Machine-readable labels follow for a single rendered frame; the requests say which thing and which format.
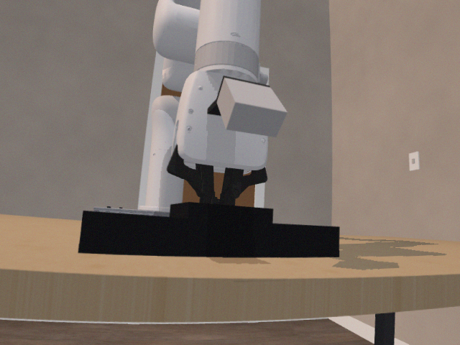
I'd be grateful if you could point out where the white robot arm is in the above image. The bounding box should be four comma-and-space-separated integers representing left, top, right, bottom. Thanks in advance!
139, 0, 288, 212

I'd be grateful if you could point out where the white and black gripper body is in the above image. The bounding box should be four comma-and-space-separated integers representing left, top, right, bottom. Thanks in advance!
172, 65, 268, 175

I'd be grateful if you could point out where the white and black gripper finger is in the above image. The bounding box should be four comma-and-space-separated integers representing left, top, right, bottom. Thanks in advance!
167, 145, 219, 204
218, 167, 267, 206

